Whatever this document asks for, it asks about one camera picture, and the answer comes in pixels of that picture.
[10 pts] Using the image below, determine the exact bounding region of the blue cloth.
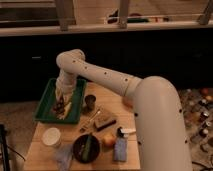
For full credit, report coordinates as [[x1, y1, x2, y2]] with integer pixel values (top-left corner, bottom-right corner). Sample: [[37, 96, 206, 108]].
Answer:
[[54, 144, 73, 171]]

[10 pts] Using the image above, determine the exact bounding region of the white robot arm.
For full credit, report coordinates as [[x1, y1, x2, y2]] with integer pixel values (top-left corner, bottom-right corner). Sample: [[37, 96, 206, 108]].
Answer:
[[56, 49, 193, 171]]

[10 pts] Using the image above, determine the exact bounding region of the green cucumber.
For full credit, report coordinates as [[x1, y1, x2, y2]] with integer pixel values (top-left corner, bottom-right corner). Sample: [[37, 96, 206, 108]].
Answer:
[[82, 134, 92, 162]]

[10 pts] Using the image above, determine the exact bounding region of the orange bowl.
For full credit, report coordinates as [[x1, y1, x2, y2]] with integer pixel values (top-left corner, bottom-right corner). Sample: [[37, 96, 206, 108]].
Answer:
[[122, 97, 133, 108]]

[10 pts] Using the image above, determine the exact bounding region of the green plastic tray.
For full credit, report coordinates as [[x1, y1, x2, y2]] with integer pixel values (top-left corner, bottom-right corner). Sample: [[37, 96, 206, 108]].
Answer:
[[34, 78, 86, 124]]

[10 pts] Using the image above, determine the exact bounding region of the small metal cup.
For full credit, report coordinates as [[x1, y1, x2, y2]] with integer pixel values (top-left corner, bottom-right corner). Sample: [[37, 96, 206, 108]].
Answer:
[[85, 94, 96, 110]]

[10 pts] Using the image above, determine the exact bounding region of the dark brown plate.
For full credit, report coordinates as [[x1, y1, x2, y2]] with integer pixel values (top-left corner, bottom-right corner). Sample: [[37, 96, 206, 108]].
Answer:
[[73, 134, 100, 163]]

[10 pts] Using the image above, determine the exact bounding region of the wooden block brush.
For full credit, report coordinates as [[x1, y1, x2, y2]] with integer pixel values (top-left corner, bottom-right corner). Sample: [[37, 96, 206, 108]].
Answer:
[[94, 116, 116, 131]]

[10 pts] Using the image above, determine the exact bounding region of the blue sponge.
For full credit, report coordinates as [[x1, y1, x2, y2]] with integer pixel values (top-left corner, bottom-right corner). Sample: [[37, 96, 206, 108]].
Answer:
[[113, 138, 127, 162]]

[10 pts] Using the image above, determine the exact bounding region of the metal fork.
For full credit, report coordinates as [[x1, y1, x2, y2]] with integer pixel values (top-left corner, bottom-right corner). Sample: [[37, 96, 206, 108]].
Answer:
[[79, 109, 100, 132]]

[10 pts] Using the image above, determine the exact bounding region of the apple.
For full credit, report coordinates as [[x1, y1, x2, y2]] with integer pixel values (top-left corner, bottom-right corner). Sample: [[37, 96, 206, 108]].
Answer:
[[102, 133, 116, 147]]

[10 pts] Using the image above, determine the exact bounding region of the white paper cup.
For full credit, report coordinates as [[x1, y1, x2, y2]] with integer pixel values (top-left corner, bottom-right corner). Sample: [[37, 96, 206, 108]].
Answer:
[[42, 127, 61, 148]]

